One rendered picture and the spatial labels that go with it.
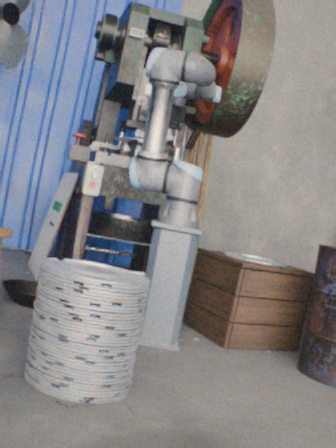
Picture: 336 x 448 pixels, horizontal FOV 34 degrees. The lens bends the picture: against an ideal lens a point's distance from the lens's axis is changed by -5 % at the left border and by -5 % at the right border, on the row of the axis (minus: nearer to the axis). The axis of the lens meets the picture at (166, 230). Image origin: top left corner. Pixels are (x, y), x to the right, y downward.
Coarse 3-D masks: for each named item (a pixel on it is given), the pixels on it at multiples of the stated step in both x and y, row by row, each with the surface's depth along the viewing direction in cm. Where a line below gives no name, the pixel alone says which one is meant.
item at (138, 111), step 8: (144, 72) 273; (144, 80) 273; (144, 88) 274; (144, 96) 273; (136, 104) 273; (144, 104) 273; (136, 112) 274; (144, 112) 271; (136, 120) 274; (144, 120) 272
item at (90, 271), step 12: (48, 264) 143; (60, 264) 147; (72, 264) 152; (84, 264) 157; (96, 264) 160; (72, 276) 132; (84, 276) 136; (96, 276) 139; (108, 276) 141; (120, 276) 148; (132, 276) 152; (144, 276) 152
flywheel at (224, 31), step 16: (224, 0) 293; (240, 0) 270; (224, 16) 297; (240, 16) 266; (208, 32) 313; (224, 32) 296; (240, 32) 263; (208, 48) 316; (224, 48) 286; (224, 64) 285; (224, 80) 284; (208, 112) 290
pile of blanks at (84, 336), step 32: (64, 288) 133; (96, 288) 132; (128, 288) 136; (64, 320) 132; (96, 320) 132; (128, 320) 140; (32, 352) 139; (64, 352) 133; (96, 352) 133; (128, 352) 140; (32, 384) 138; (64, 384) 134; (96, 384) 136; (128, 384) 144
